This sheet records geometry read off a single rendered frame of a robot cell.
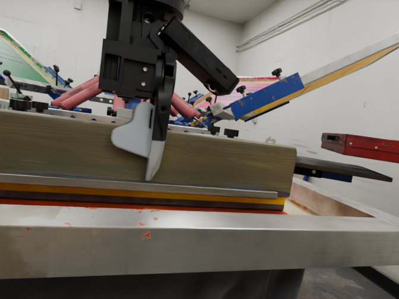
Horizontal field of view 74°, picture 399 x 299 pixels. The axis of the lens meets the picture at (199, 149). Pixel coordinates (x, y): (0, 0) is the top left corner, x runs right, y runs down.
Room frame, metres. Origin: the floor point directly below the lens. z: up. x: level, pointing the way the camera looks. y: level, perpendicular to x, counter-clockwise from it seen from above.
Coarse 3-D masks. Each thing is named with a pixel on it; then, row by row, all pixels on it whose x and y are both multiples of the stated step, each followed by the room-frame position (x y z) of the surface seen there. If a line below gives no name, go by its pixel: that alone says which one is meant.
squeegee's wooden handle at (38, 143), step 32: (0, 128) 0.27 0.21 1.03; (32, 128) 0.28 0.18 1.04; (64, 128) 0.29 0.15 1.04; (96, 128) 0.30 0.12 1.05; (0, 160) 0.27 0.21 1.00; (32, 160) 0.28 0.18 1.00; (64, 160) 0.29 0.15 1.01; (96, 160) 0.30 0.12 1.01; (128, 160) 0.31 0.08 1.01; (192, 160) 0.33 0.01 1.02; (224, 160) 0.35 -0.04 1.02; (256, 160) 0.36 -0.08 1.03; (288, 160) 0.38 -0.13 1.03; (288, 192) 0.38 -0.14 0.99
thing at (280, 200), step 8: (0, 184) 0.28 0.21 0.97; (8, 184) 0.28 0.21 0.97; (16, 184) 0.29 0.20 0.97; (56, 192) 0.30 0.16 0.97; (64, 192) 0.30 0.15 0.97; (72, 192) 0.30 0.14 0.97; (80, 192) 0.31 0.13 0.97; (88, 192) 0.31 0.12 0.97; (96, 192) 0.31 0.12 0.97; (104, 192) 0.31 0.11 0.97; (112, 192) 0.32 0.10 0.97; (120, 192) 0.32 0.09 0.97; (128, 192) 0.32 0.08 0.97; (136, 192) 0.32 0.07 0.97; (144, 192) 0.33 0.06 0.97; (152, 192) 0.33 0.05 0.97; (200, 200) 0.35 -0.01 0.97; (208, 200) 0.35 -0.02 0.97; (216, 200) 0.36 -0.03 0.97; (224, 200) 0.36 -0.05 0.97; (232, 200) 0.36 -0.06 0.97; (240, 200) 0.37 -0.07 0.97; (248, 200) 0.37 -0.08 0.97; (256, 200) 0.37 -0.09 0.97; (264, 200) 0.38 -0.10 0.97; (272, 200) 0.38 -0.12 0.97; (280, 200) 0.38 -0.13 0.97
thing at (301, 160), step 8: (296, 160) 1.26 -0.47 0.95; (304, 160) 1.32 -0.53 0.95; (312, 160) 1.38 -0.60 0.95; (320, 160) 1.45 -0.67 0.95; (296, 168) 1.33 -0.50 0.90; (304, 168) 1.33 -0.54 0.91; (312, 168) 1.15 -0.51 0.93; (320, 168) 1.15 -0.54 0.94; (328, 168) 1.14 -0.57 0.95; (336, 168) 1.14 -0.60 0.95; (344, 168) 1.19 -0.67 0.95; (352, 168) 1.24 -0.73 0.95; (360, 168) 1.30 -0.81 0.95; (312, 176) 1.32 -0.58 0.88; (320, 176) 1.31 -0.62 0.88; (328, 176) 1.30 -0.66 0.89; (336, 176) 1.29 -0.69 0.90; (344, 176) 1.29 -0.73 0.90; (352, 176) 1.28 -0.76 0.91; (360, 176) 1.11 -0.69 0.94; (368, 176) 1.10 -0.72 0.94; (376, 176) 1.10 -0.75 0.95; (384, 176) 1.11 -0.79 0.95
